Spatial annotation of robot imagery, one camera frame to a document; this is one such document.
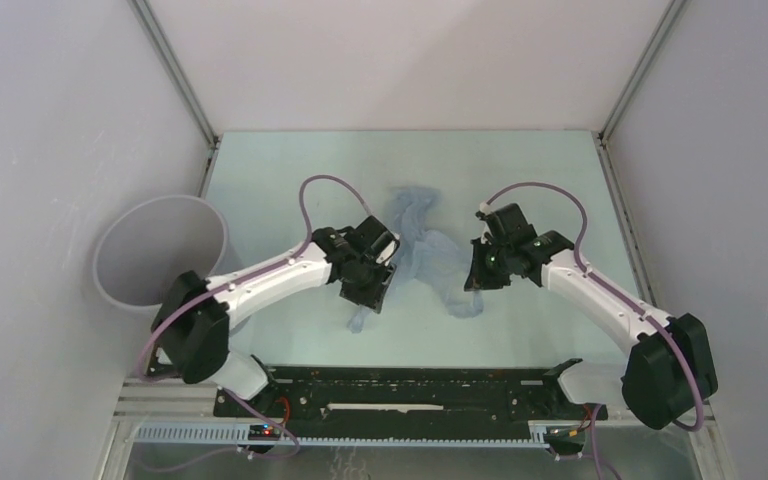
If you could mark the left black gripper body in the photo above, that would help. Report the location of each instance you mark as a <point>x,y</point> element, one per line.
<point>367,286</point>

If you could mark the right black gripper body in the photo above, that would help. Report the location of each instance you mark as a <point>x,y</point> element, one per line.
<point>490,268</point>

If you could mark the light blue plastic trash bag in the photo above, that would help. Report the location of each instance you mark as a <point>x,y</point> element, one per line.
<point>427,256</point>

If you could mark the grey cylindrical trash bin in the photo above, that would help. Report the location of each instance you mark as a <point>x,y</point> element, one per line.
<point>138,257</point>

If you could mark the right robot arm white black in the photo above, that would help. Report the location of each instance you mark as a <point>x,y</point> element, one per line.
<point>668,369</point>

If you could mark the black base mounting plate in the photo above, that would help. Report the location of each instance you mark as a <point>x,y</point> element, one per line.
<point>416,404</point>

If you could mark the right controller board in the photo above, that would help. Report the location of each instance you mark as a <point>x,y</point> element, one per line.
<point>565,441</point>

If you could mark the left controller board with leds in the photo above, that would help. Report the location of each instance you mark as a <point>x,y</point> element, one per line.
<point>264,432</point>

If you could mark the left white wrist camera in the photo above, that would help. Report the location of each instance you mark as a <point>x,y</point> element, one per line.
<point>388,253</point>

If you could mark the right corner aluminium post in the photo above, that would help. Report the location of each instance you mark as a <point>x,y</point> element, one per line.
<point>664,28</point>

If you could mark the corner aluminium post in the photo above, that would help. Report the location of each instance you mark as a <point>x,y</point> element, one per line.
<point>664,28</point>
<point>157,37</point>

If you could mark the left corner aluminium post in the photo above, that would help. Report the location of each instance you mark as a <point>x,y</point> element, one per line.
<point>157,37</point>

